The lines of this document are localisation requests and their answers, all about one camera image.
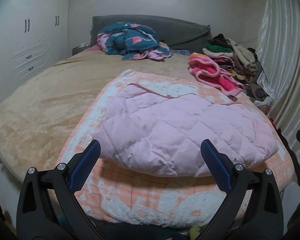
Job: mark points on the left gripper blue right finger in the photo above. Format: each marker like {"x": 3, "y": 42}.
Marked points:
{"x": 252, "y": 208}

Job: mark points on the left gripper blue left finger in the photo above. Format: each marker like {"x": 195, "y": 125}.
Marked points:
{"x": 47, "y": 207}

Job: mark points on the pink quilted jacket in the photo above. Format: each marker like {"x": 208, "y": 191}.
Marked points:
{"x": 146, "y": 132}

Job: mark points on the pile of assorted clothes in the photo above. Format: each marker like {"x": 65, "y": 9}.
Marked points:
{"x": 238, "y": 70}

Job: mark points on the beige bed sheet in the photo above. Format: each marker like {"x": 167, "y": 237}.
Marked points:
{"x": 37, "y": 119}

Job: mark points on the white satin curtain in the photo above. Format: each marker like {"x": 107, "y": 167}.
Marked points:
{"x": 279, "y": 53}

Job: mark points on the hot pink fleece garment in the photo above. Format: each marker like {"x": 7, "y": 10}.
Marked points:
{"x": 208, "y": 72}

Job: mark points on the dark grey headboard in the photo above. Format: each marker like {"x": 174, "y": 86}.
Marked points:
{"x": 177, "y": 34}

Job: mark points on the white wardrobe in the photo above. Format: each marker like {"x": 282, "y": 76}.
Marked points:
{"x": 33, "y": 37}

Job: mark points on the teal pink flamingo quilt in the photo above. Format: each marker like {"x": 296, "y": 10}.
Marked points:
{"x": 132, "y": 41}

